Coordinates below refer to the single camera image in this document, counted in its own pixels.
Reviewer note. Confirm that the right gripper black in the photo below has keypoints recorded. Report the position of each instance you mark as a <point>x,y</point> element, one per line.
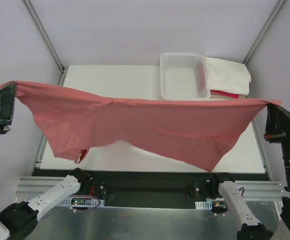
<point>285,135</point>

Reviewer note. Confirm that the white cable duct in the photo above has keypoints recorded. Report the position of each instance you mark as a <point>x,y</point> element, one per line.
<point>81,202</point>
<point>203,205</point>

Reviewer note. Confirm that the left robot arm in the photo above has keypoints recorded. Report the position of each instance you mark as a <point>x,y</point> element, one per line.
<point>18,220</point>

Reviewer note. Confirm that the left side aluminium rail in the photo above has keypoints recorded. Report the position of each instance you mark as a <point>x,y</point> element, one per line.
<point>43,141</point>

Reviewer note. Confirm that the left aluminium frame post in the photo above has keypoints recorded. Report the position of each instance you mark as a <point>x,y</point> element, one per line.
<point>43,33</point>

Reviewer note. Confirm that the left white cable duct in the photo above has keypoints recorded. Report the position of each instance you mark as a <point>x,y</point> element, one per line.
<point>81,202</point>

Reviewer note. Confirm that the aluminium rail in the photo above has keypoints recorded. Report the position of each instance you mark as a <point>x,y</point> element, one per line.
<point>202,188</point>
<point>43,141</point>

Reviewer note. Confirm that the folded cream t shirt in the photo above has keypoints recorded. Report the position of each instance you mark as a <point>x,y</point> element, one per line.
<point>228,76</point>

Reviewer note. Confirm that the white perforated plastic basket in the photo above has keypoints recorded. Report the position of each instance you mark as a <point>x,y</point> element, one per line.
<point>184,77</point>

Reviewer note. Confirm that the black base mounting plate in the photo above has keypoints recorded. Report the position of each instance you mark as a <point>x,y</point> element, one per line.
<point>153,200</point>

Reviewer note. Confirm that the right aluminium frame post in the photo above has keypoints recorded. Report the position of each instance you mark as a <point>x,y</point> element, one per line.
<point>279,5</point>

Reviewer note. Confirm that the front aluminium rail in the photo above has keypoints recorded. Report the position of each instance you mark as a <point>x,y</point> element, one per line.
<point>202,188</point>

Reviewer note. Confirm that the right white cable duct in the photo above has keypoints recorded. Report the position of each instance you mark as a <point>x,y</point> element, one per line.
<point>203,205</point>

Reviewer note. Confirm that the aluminium frame post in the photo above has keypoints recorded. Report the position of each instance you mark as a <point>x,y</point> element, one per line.
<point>43,33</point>
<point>279,5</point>

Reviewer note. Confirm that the folded tan t shirt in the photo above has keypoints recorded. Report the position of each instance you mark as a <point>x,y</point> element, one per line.
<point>217,97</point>

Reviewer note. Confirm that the salmon pink t shirt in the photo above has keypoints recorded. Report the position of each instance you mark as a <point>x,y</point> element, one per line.
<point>198,133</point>

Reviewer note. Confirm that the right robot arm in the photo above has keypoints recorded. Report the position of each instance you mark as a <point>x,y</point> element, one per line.
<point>222,185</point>

